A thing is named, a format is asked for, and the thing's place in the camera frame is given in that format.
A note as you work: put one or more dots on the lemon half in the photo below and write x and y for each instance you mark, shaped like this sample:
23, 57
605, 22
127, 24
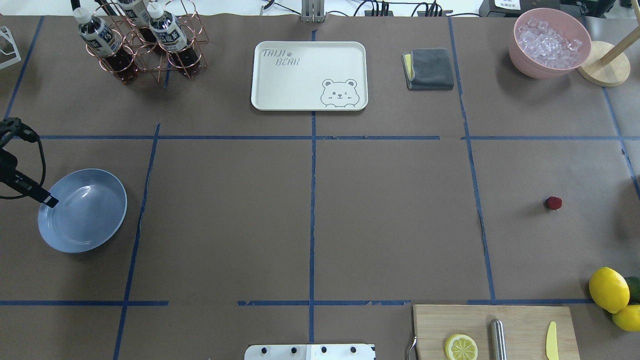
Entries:
460, 346

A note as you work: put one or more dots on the rear tea bottle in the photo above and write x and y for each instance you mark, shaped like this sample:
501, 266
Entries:
137, 14

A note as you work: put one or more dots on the white wire rack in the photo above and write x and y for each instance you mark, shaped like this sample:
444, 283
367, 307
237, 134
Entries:
9, 51

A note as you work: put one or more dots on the small yellow lemon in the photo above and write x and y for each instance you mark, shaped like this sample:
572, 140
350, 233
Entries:
628, 318

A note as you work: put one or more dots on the cream bear tray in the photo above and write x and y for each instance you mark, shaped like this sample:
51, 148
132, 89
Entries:
313, 76

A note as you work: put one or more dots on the grey folded cloth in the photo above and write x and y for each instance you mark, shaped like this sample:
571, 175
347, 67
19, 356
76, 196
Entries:
428, 69

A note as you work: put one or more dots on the yellow plastic knife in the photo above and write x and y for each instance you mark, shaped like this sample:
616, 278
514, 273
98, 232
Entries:
551, 342

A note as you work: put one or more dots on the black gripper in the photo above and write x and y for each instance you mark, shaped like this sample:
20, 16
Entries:
7, 168

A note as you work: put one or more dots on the right tea bottle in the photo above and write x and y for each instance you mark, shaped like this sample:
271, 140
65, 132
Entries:
169, 33

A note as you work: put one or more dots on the wooden stand with round base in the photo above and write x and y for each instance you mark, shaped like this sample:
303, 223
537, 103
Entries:
606, 64

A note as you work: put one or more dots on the left tea bottle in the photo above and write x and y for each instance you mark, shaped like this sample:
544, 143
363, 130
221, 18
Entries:
105, 44

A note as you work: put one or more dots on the blue oval plate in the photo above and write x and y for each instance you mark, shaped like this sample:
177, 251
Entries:
92, 205

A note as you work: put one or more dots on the large yellow lemon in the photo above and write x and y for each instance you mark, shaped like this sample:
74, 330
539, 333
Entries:
609, 290

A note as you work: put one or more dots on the tea bottle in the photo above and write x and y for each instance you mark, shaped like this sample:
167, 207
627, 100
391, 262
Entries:
105, 44
137, 14
169, 33

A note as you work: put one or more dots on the wooden cutting board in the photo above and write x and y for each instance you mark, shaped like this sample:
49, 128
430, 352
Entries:
525, 328

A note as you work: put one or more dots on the silver knife handle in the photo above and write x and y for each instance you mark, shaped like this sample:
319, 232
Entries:
498, 339

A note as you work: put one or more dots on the green lime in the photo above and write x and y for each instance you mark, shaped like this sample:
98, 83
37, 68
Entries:
633, 284

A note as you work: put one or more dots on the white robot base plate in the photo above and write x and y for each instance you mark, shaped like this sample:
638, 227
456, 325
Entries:
331, 351

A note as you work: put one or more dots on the pink bowl with ice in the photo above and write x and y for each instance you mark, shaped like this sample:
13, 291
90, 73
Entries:
548, 43

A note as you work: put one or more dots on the copper wire bottle rack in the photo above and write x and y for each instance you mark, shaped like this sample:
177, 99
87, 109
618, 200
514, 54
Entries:
150, 57

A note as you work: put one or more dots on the red strawberry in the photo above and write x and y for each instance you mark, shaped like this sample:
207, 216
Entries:
553, 203

